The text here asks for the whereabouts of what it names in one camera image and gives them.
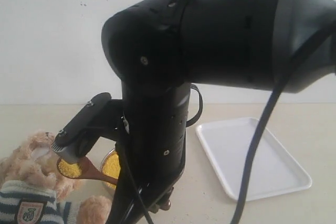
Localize dark wooden spoon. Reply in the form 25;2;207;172
57;156;118;185

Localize steel bowl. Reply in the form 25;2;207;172
100;149;121;196

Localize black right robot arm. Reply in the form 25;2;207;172
101;0;335;223

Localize white rectangular tray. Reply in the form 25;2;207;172
195;117;312;201

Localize yellow millet grains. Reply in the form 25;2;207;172
57;159;82;178

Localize teddy bear striped sweater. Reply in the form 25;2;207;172
0;129;113;224

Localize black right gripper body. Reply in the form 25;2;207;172
109;82;191;223

